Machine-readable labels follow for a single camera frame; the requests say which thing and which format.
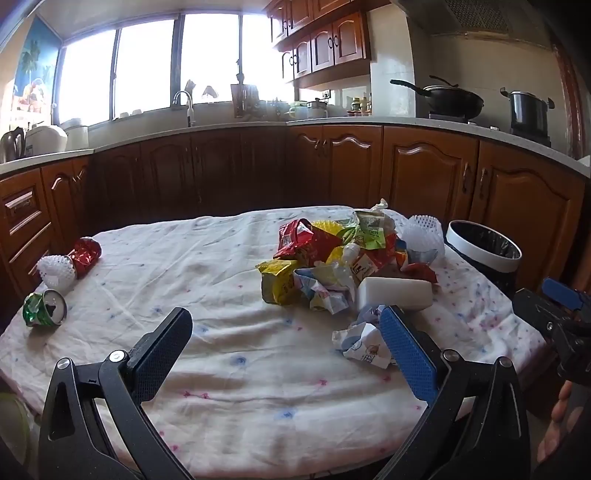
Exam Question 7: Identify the condiment bottles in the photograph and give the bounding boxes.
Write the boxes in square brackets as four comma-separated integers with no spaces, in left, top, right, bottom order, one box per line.
[346,94,373,116]

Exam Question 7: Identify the wooden lower cabinets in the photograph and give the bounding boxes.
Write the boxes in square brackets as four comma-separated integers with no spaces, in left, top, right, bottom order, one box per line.
[0,124,588,301]

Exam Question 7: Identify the chrome faucet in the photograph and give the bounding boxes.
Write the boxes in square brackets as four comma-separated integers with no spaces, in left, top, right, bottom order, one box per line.
[172,90,197,128]

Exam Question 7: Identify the electric kettle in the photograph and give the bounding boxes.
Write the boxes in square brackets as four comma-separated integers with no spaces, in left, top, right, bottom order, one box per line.
[0,126,27,163]

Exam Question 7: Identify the crushed green can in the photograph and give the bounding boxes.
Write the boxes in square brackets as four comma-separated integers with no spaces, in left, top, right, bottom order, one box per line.
[23,289,68,328]

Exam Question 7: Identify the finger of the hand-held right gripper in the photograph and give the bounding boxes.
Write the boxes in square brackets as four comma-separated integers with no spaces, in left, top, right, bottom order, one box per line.
[542,277,591,315]
[512,287,575,354]

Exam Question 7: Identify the wooden cabinets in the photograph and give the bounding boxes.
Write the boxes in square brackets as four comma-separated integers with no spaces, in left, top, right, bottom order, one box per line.
[264,0,373,85]
[0,124,588,301]

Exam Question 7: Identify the black wok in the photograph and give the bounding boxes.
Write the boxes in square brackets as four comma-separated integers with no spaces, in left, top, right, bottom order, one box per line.
[390,76,485,117]

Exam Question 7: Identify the white foam fruit net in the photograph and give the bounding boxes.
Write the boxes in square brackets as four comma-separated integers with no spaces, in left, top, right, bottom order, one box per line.
[36,254,77,293]
[399,213,447,260]

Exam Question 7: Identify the wooden glass door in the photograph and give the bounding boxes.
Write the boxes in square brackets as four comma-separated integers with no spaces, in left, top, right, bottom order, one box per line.
[553,45,591,163]

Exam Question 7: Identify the blue wall poster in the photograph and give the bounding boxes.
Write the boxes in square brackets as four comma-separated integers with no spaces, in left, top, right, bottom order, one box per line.
[11,17,64,114]

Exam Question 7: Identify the white trash bin black liner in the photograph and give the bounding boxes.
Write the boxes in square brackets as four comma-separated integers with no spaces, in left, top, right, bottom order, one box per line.
[444,220,523,297]

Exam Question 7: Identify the person's right hand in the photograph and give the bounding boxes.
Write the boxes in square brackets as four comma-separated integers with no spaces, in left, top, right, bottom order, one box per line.
[537,382,575,467]

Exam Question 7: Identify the crumpled red foil wrapper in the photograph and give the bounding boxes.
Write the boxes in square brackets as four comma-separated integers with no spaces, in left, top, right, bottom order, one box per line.
[68,237,103,278]

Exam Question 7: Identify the white box with red sides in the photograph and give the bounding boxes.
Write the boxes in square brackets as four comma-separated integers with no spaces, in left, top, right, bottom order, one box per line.
[355,275,435,313]

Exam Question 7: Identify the small red wrapper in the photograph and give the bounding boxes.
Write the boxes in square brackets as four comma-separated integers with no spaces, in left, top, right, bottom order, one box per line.
[405,261,439,285]

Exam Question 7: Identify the red snack wrapper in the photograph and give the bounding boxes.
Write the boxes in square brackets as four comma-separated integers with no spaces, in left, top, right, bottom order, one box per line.
[273,218,343,267]

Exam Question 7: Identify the black cooking pot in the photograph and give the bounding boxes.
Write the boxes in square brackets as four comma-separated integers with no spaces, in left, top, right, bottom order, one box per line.
[499,88,556,139]

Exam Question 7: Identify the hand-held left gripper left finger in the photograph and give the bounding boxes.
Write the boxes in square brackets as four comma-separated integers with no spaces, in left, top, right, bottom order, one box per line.
[38,307,195,480]

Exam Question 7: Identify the kitchen window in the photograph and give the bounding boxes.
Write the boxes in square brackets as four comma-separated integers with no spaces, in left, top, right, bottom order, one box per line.
[54,11,296,127]

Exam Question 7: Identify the wooden upper cabinets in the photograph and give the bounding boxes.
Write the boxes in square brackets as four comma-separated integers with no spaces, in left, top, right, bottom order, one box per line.
[264,0,373,85]

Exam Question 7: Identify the white pot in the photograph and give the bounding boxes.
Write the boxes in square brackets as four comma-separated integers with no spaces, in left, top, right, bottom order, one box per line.
[62,119,90,151]

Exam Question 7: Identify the grey kitchen countertop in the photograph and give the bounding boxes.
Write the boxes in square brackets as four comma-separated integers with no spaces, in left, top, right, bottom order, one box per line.
[0,115,591,178]

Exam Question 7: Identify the knife rack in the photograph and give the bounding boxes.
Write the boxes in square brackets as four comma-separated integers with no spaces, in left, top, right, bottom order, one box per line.
[230,83,260,119]

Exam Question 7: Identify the range hood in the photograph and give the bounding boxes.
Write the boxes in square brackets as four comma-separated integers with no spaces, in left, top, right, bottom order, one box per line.
[397,0,557,49]

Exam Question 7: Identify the crumpled white paper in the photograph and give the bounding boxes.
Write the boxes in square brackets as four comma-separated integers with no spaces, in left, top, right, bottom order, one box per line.
[331,305,394,370]
[293,264,357,315]

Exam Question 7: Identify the orange white carton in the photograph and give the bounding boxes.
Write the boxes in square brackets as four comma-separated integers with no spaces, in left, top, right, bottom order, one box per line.
[350,250,385,283]

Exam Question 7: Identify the white floral tablecloth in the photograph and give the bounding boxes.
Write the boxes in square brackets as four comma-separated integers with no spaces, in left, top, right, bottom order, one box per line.
[0,205,549,474]

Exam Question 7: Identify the yellow snack wrapper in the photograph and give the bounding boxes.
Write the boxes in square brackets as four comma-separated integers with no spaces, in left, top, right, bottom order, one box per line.
[255,258,304,306]

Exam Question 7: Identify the white rice cooker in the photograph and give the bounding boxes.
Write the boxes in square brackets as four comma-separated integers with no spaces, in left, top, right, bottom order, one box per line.
[25,124,68,156]

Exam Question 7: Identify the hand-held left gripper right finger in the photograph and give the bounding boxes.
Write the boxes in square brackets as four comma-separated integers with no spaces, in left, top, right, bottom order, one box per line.
[372,305,532,480]

